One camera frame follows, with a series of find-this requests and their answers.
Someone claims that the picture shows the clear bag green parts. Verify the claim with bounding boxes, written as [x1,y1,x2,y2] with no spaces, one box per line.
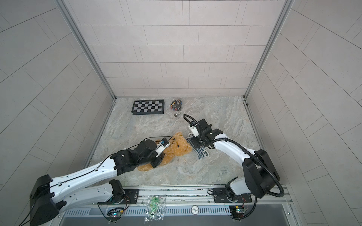
[145,195,166,222]

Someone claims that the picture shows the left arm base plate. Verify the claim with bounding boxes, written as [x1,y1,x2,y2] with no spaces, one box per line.
[98,189,140,205]

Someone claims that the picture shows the left green circuit board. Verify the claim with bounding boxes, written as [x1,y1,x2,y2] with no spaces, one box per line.
[107,207,125,222]

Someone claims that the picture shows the aluminium mounting rail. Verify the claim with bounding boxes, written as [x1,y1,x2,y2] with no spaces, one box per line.
[48,185,301,226]

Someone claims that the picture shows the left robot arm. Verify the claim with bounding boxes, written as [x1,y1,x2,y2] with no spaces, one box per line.
[29,138,170,226]

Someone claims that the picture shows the right circuit board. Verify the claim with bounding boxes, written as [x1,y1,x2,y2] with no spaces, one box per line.
[229,205,246,219]

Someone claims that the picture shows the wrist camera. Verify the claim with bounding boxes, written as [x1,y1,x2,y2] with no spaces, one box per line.
[189,126,199,137]
[156,137,170,157]

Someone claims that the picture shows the black corrugated cable conduit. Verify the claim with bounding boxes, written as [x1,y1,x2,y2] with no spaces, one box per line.
[182,114,285,198]

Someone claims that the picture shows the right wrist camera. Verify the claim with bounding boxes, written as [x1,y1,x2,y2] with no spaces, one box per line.
[189,126,199,137]

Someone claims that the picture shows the brown teddy bear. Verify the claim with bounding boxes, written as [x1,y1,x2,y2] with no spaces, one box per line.
[137,132,193,172]

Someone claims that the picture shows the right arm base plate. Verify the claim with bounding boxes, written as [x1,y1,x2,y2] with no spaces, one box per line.
[207,187,252,203]

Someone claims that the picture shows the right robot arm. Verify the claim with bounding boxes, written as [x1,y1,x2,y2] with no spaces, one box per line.
[187,118,285,202]

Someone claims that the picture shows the black white checkerboard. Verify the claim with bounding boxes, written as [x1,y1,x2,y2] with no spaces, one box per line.
[131,99,165,115]

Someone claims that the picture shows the bag of colourful small parts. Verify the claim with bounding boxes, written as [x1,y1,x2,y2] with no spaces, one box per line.
[170,99,183,112]

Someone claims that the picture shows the round white sticker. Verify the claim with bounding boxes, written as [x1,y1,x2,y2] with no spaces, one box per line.
[191,205,199,215]

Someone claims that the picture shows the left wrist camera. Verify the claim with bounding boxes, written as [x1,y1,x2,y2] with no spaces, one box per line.
[156,137,170,157]

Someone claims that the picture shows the striped knit bear sweater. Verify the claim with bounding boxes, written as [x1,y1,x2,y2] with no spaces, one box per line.
[186,133,210,160]

